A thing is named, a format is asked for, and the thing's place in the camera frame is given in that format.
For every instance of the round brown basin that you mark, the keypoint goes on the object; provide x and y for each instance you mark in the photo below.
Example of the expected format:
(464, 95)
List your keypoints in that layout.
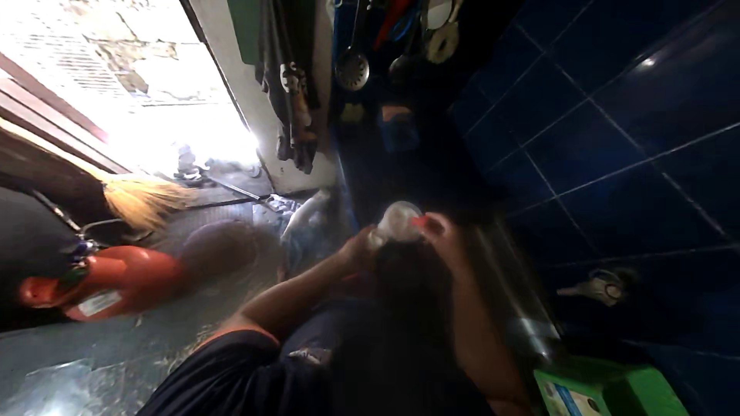
(219, 248)

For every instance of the person's right forearm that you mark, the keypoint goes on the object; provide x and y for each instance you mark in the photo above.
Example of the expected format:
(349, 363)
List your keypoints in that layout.
(481, 332)

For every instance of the person's right hand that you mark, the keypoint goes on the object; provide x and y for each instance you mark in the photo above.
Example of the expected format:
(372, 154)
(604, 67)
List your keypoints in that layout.
(447, 241)

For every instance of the dark hanging cloths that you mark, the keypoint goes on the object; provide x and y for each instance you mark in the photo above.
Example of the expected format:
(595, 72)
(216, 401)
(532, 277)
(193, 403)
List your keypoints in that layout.
(293, 110)

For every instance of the orange plastic container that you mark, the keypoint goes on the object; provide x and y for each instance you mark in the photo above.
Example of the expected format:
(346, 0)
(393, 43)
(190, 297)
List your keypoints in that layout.
(136, 277)

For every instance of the person's left fingers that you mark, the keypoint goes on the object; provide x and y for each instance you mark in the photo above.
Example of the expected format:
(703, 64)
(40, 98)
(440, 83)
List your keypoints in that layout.
(368, 234)

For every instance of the white round cup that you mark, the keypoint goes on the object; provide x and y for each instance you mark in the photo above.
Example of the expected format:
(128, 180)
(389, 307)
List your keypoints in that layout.
(400, 222)

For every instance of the person's body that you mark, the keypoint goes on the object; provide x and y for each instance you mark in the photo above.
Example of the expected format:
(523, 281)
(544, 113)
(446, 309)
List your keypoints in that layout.
(370, 358)

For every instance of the bright doorway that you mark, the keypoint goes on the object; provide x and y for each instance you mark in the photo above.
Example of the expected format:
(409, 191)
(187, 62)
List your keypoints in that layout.
(162, 75)

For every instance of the green plastic basin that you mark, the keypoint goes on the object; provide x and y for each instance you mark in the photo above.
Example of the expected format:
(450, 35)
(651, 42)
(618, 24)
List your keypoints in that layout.
(636, 387)

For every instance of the person's left hand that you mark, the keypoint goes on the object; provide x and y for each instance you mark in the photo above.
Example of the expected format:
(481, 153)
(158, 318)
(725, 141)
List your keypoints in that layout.
(356, 249)

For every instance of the dark ladle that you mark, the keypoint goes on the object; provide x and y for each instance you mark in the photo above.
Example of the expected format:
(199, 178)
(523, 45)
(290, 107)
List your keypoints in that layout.
(400, 68)

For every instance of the red hanging utensil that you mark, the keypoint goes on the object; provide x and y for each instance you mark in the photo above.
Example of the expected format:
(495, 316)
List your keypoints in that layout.
(395, 20)

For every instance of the person's right fingers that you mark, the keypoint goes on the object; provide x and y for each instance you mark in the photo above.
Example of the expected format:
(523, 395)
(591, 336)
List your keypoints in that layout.
(437, 219)

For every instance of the metal slotted skimmer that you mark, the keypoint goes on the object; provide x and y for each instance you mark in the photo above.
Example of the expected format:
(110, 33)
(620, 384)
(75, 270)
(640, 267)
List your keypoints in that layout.
(352, 70)

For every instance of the blue pouch with orange top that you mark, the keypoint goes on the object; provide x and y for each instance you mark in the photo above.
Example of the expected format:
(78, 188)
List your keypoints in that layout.
(399, 128)

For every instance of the whitish blue cloth sack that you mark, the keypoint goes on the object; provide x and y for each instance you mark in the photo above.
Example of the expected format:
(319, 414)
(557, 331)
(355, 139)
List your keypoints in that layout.
(309, 222)

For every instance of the person's left forearm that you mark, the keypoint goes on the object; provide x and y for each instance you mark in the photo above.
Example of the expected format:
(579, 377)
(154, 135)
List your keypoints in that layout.
(292, 292)

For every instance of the small red object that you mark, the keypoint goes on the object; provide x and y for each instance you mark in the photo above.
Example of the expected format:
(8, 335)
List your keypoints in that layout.
(419, 221)

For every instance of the wall tap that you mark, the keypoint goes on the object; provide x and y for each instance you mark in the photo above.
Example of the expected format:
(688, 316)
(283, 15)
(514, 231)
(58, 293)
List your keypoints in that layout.
(606, 287)

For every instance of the straw broom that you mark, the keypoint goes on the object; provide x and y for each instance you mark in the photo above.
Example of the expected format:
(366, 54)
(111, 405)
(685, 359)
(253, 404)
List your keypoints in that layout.
(136, 193)

